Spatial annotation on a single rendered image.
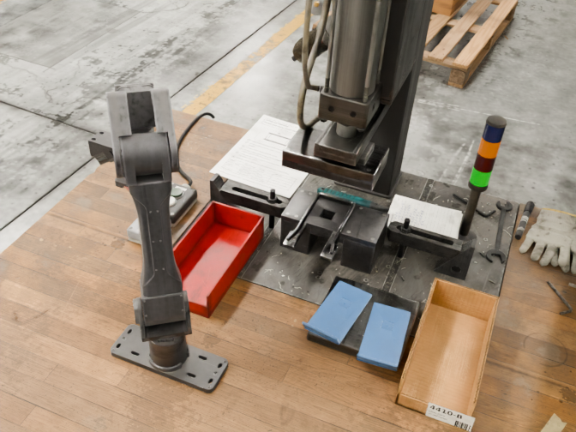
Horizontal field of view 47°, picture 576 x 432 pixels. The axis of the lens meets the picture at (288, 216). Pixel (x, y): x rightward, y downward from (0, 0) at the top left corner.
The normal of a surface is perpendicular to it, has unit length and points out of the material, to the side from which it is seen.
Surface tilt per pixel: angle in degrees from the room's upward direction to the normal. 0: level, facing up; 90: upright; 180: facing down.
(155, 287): 76
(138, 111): 65
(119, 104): 39
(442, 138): 0
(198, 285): 0
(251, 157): 1
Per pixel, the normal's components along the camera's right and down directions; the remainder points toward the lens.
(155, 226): 0.26, 0.42
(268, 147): 0.07, -0.76
